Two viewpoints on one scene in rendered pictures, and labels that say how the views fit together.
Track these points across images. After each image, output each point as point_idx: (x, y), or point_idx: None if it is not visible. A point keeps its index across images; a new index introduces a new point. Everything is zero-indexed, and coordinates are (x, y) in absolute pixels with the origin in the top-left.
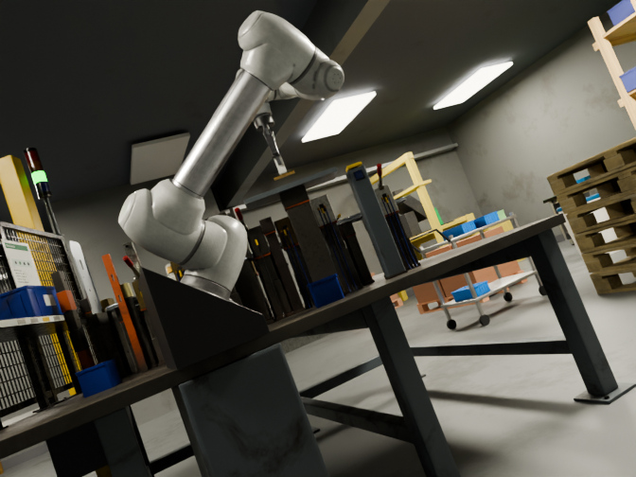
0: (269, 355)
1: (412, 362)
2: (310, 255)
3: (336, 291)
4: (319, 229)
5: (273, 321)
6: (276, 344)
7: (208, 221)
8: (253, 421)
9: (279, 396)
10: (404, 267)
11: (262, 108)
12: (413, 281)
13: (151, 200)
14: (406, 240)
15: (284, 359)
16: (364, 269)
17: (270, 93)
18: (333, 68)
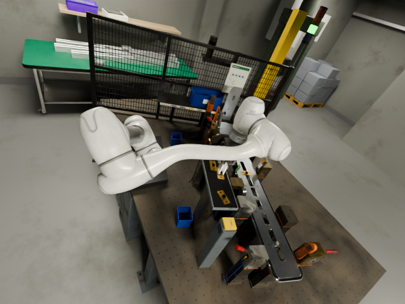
0: (128, 195)
1: (151, 263)
2: (198, 204)
3: (176, 222)
4: (204, 206)
5: (200, 194)
6: (129, 197)
7: (145, 150)
8: (124, 196)
9: (127, 203)
10: (199, 266)
11: (231, 135)
12: (154, 264)
13: (126, 125)
14: (234, 274)
15: (129, 202)
16: (244, 244)
17: (244, 133)
18: (97, 183)
